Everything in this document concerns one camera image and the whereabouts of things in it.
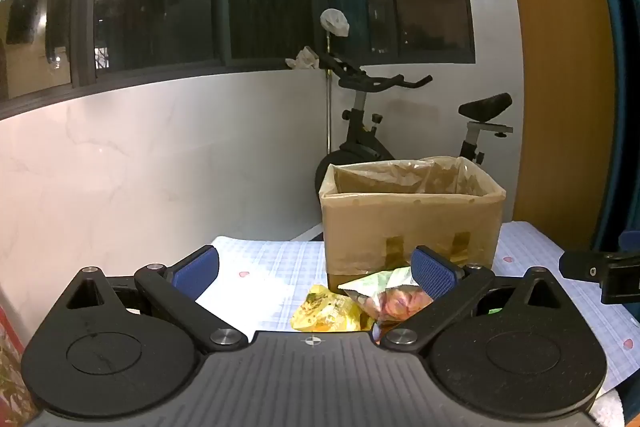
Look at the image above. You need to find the pale green chip bag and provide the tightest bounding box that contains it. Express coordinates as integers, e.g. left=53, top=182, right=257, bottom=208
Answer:
left=338, top=267, right=433, bottom=324

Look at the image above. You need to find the yellow snack bag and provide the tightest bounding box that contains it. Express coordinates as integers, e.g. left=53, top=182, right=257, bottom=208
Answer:
left=291, top=285, right=373, bottom=333

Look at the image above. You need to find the blue plaid bed sheet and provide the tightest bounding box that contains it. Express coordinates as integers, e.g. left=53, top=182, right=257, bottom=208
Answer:
left=195, top=220, right=640, bottom=396

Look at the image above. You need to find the brown cardboard box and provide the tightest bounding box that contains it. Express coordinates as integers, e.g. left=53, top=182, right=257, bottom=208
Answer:
left=318, top=156, right=506, bottom=291

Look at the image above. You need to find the black exercise bike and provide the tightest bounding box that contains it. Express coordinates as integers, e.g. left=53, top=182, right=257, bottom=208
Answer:
left=314, top=51, right=514, bottom=190

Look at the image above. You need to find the wooden wardrobe panel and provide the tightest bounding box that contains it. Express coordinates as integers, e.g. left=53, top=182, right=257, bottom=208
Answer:
left=513, top=0, right=615, bottom=251

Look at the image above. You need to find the white cap on pole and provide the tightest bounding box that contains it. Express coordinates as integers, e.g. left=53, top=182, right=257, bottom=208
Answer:
left=320, top=9, right=350, bottom=38

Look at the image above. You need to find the white rag on handlebar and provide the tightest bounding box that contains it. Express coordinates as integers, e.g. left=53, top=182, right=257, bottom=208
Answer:
left=285, top=46, right=320, bottom=69

